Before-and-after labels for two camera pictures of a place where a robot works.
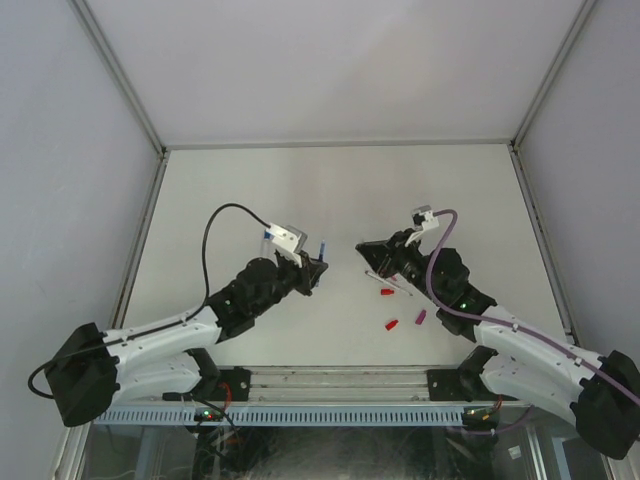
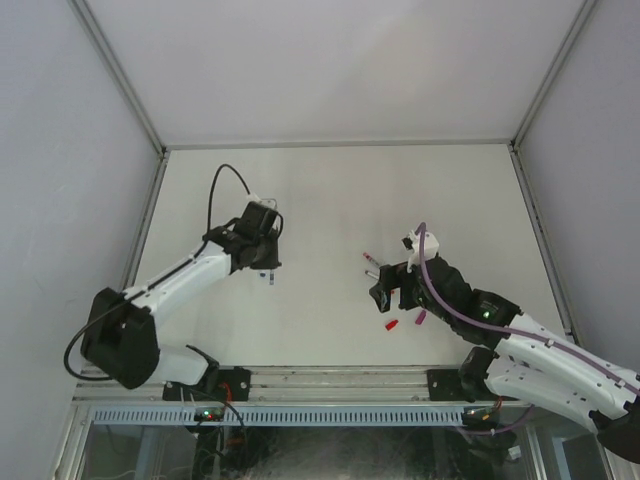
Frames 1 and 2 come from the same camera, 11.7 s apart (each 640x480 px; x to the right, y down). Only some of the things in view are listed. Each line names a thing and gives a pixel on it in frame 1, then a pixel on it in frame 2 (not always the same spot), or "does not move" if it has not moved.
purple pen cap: (421, 317) does not move
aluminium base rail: (327, 388) does not move
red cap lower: (391, 325) does not move
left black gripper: (306, 272) → (270, 257)
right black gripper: (392, 258) → (396, 288)
